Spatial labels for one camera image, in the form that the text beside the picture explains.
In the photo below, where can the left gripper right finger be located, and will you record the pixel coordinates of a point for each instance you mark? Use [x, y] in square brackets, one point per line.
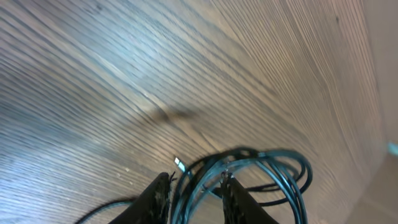
[239, 206]

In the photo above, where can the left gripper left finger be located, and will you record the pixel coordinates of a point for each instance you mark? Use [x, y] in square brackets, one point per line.
[151, 207]

